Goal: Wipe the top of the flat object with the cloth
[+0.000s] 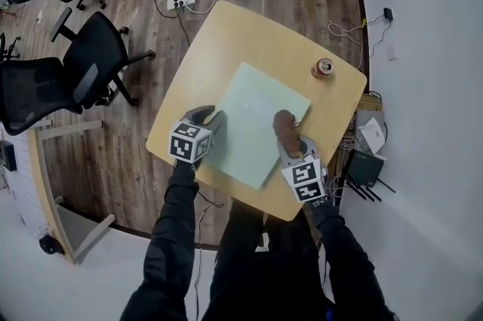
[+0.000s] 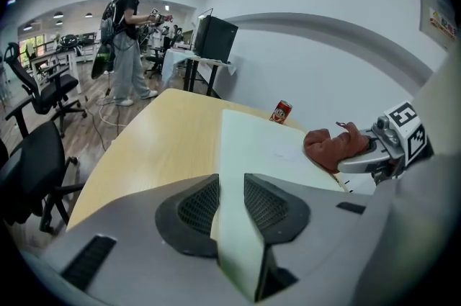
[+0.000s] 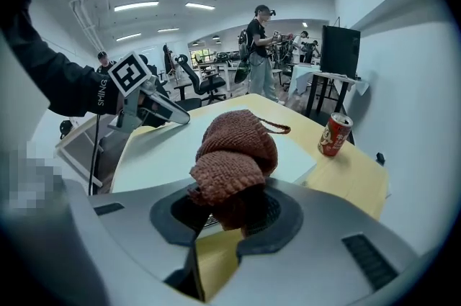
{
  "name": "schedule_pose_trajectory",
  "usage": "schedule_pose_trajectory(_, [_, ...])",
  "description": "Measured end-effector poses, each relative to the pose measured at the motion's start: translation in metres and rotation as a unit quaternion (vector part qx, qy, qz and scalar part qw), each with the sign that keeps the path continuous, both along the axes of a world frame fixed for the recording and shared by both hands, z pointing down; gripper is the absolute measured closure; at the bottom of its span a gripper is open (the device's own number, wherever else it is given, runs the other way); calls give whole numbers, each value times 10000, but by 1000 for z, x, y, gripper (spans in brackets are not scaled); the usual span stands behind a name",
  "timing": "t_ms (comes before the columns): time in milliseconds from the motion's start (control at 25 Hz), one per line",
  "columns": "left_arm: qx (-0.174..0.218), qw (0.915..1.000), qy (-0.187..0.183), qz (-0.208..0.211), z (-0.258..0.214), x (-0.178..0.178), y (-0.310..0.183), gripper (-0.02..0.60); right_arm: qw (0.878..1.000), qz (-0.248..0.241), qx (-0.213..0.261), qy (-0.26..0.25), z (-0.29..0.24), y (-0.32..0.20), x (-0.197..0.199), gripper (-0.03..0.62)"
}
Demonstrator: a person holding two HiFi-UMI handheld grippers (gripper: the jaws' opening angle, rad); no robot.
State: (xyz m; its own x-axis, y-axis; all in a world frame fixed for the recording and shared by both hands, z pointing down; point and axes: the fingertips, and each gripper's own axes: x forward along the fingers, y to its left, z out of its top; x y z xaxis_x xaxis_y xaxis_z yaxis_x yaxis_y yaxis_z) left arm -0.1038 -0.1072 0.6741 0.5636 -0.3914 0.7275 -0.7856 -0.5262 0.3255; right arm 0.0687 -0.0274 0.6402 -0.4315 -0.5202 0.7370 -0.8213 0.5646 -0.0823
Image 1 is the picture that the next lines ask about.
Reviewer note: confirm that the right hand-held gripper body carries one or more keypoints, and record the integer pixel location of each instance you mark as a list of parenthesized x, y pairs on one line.
[(305, 179)]

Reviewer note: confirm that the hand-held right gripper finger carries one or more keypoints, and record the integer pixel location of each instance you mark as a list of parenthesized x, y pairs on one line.
[(285, 157), (311, 149)]

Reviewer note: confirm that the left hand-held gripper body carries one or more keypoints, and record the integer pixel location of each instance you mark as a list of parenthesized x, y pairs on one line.
[(185, 142)]

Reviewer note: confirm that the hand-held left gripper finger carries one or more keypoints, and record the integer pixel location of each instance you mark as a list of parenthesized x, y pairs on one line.
[(219, 123), (198, 115)]

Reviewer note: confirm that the brown cloth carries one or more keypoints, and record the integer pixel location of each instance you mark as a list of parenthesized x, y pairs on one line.
[(287, 130)]

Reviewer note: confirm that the pale green board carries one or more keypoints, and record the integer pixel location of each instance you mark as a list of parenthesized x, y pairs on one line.
[(260, 104)]

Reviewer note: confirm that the person's right forearm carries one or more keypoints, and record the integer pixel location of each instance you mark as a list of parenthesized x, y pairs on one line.
[(347, 255)]

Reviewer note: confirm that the person's left forearm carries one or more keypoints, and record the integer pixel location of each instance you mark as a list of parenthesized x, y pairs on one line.
[(170, 236)]

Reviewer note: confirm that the black router with antennas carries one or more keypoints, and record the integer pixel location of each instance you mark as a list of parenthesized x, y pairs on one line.
[(364, 170)]

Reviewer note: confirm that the white square box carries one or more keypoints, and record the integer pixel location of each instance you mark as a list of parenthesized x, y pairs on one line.
[(371, 134)]

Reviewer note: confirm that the cardboard box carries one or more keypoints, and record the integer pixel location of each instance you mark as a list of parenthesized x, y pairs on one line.
[(370, 102)]

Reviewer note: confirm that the orange drink can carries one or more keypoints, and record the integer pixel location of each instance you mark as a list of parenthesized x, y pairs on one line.
[(322, 67)]

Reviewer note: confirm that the person's black clothed body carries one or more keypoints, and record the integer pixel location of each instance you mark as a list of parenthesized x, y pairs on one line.
[(264, 274)]

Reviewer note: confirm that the white power strip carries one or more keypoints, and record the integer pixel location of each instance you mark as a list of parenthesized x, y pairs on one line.
[(181, 1)]

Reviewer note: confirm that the white desk with wooden edge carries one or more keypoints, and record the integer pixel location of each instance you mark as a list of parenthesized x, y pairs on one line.
[(37, 176)]

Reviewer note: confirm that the black cap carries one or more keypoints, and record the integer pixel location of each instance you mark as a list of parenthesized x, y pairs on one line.
[(51, 244)]

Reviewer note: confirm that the flat black box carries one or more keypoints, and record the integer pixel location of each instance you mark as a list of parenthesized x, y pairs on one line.
[(7, 157)]

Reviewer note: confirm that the black wall adapter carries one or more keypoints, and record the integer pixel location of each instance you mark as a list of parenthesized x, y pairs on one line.
[(388, 13)]

